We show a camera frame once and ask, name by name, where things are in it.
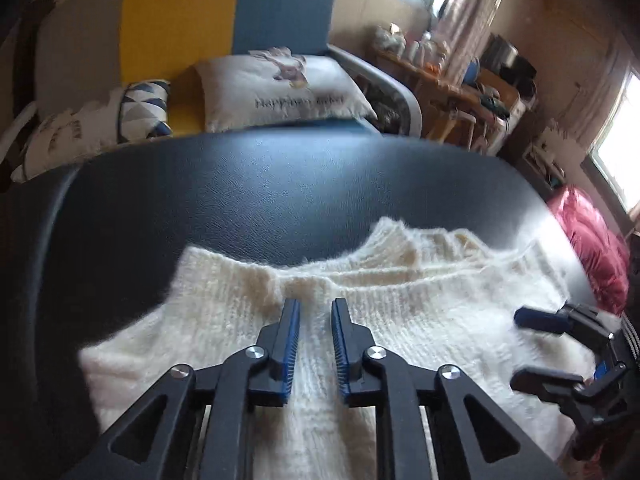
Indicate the grey yellow blue sofa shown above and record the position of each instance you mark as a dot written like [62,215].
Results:
[78,51]

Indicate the white knitted sweater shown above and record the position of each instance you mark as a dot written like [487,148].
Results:
[434,297]

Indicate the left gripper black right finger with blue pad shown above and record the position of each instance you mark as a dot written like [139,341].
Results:
[430,423]

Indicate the pink curtain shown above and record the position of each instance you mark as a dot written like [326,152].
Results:
[466,30]

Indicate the deer print pillow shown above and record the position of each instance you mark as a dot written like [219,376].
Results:
[276,87]

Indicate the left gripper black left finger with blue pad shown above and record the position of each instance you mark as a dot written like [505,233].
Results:
[199,420]

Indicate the cluttered wooden side table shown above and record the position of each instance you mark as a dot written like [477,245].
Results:
[479,114]

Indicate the pink quilted jacket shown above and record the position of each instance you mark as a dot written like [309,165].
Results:
[603,254]

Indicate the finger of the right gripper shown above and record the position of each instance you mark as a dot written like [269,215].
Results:
[550,386]
[558,322]

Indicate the geometric pattern pillow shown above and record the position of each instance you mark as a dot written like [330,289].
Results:
[132,114]

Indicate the black television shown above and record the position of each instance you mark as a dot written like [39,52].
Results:
[503,59]

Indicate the black leather ottoman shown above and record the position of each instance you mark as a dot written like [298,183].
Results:
[87,249]

